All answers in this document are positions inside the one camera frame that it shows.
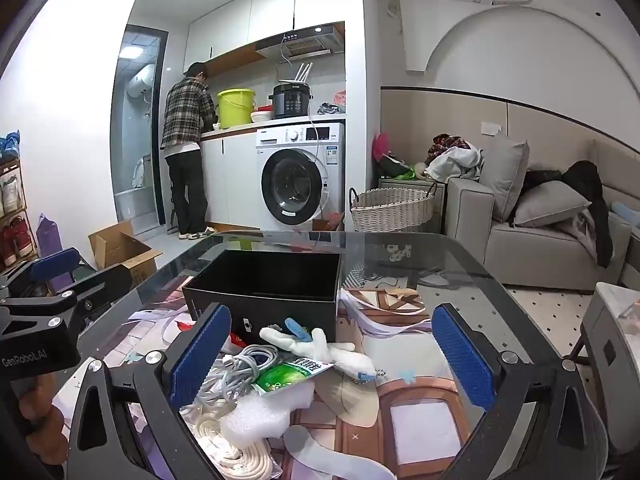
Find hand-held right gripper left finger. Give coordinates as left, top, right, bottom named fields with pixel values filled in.
left=67, top=302, right=236, bottom=480

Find purple yoga mat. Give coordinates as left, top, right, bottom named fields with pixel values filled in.
left=36, top=214, right=76, bottom=296

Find printed table mat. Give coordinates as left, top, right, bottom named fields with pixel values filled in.
left=50, top=280, right=501, bottom=480

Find wicker basket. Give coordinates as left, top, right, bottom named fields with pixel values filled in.
left=348, top=186, right=437, bottom=233

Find white base cabinet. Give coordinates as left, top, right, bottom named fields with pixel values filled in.
left=200, top=135, right=261, bottom=228

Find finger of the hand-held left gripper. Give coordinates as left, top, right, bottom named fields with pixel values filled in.
left=7, top=247, right=83, bottom=301
left=60, top=263, right=135, bottom=333

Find cloth on counter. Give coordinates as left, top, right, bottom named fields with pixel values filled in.
left=317, top=91, right=347, bottom=116

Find brown cardboard box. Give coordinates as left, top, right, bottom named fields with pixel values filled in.
left=88, top=220, right=164, bottom=288

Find red shoes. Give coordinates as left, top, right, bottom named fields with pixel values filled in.
left=0, top=215, right=31, bottom=266

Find white washing machine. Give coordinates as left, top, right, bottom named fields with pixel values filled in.
left=256, top=122, right=347, bottom=233

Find grey side table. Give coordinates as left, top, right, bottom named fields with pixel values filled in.
left=378, top=176, right=447, bottom=233

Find black jacket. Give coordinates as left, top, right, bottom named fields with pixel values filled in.
left=522, top=160, right=615, bottom=268

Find pile of clothes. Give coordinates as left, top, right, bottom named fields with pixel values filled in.
left=425, top=133, right=485, bottom=183

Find green bag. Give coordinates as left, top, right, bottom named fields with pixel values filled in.
left=380, top=155, right=417, bottom=181

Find white wall cabinets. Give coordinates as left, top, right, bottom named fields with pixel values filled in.
left=184, top=0, right=346, bottom=61

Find grey sofa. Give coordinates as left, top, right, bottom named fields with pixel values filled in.
left=445, top=140, right=640, bottom=293

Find grey pillow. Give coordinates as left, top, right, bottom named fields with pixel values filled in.
left=513, top=180, right=592, bottom=228
left=479, top=136, right=530, bottom=223

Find yellow-green plastic bucket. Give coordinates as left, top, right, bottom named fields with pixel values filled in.
left=216, top=88, right=257, bottom=129

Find range hood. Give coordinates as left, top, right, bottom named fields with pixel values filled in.
left=255, top=24, right=346, bottom=59

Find white cable bundle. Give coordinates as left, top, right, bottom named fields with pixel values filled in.
left=200, top=342, right=281, bottom=411

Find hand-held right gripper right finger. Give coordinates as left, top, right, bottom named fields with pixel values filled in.
left=431, top=302, right=608, bottom=480

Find cream rope coil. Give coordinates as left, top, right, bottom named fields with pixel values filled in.
left=192, top=402, right=276, bottom=480

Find white water heater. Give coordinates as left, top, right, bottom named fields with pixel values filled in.
left=125, top=64, right=158, bottom=101

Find green white sachet packet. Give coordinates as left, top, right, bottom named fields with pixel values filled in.
left=250, top=352, right=336, bottom=396

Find black cardboard box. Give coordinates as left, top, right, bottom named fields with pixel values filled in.
left=181, top=249, right=343, bottom=348

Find grey furniture piece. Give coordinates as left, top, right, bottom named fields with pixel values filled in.
left=562, top=282, right=640, bottom=461

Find white router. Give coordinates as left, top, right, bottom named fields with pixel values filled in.
left=278, top=62, right=312, bottom=86

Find white foam wrap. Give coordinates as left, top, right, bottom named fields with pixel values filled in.
left=220, top=387, right=313, bottom=443

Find black pressure cooker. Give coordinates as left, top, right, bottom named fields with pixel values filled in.
left=268, top=82, right=314, bottom=120

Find wooden shoe rack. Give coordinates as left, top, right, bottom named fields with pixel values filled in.
left=0, top=130, right=37, bottom=276

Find person's left hand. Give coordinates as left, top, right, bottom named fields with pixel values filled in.
left=17, top=372, right=70, bottom=467

